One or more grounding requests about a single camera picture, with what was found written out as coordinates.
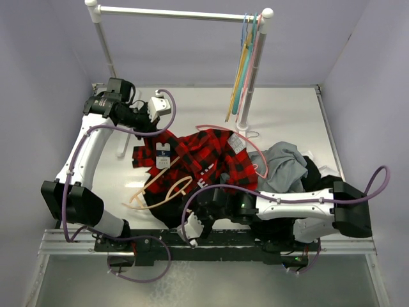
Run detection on cream plastic hanger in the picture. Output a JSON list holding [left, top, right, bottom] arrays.
[[122, 157, 193, 210]]

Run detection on red black plaid shirt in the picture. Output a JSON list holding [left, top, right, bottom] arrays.
[[132, 129, 258, 194]]

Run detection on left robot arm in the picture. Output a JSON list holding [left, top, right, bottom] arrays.
[[41, 78, 174, 251]]

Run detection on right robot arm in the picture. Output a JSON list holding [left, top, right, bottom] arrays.
[[190, 181, 373, 250]]

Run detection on pink plastic hanger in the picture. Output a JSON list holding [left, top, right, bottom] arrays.
[[195, 124, 268, 179]]

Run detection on grey shirt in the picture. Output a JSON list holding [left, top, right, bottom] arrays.
[[248, 141, 308, 193]]

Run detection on teal plastic hanger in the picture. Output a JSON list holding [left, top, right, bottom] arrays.
[[233, 15, 258, 115]]

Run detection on yellow plastic hanger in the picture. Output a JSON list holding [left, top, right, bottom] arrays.
[[224, 41, 250, 123]]

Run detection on black garment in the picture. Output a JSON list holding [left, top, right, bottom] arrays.
[[144, 188, 199, 229], [302, 155, 342, 192]]

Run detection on black garment right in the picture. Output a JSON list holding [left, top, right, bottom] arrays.
[[302, 155, 342, 192]]

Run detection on white clothes rack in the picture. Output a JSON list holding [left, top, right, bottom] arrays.
[[84, 0, 275, 157]]

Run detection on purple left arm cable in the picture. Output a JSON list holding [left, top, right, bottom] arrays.
[[61, 88, 177, 283]]

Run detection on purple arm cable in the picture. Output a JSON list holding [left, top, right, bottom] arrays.
[[61, 88, 177, 283], [180, 164, 392, 275]]

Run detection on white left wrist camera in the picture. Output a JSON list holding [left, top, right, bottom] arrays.
[[148, 90, 171, 122]]

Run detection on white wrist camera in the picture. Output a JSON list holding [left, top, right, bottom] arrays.
[[148, 90, 171, 122], [176, 213, 204, 248]]

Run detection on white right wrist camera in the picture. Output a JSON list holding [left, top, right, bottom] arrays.
[[176, 213, 204, 248]]

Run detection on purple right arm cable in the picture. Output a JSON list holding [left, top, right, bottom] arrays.
[[180, 164, 392, 275]]

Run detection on aluminium front rail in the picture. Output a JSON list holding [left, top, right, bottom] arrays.
[[39, 229, 376, 261]]

